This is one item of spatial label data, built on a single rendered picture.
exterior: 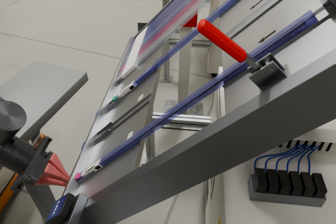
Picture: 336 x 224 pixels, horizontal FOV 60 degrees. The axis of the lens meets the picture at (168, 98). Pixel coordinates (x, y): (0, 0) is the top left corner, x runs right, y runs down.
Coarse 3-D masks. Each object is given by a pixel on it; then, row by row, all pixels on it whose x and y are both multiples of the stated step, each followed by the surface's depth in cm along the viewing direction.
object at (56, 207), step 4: (64, 196) 47; (60, 200) 47; (56, 204) 47; (60, 204) 46; (52, 208) 48; (56, 208) 46; (60, 208) 45; (52, 212) 47; (56, 212) 45; (48, 216) 47; (52, 216) 46
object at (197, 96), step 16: (304, 16) 33; (288, 32) 34; (256, 48) 37; (272, 48) 35; (240, 64) 37; (224, 80) 39; (192, 96) 42; (176, 112) 44; (144, 128) 48; (128, 144) 50; (80, 176) 58
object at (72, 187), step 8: (128, 40) 102; (128, 48) 97; (120, 64) 90; (112, 80) 83; (112, 88) 81; (104, 96) 78; (112, 96) 79; (104, 104) 76; (104, 112) 74; (96, 120) 71; (104, 120) 73; (96, 128) 69; (88, 136) 67; (96, 136) 68; (88, 144) 65; (80, 152) 64; (88, 152) 64; (80, 160) 62; (88, 160) 63; (80, 168) 61; (72, 176) 58; (72, 184) 58; (64, 192) 56; (72, 192) 57
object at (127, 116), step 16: (160, 48) 74; (144, 64) 76; (128, 80) 78; (144, 80) 68; (128, 96) 70; (144, 96) 61; (112, 112) 72; (128, 112) 62; (144, 112) 56; (112, 128) 63; (128, 128) 57; (96, 144) 66; (112, 144) 58; (96, 160) 60; (112, 160) 52; (128, 160) 48; (96, 176) 54; (112, 176) 49; (80, 192) 56
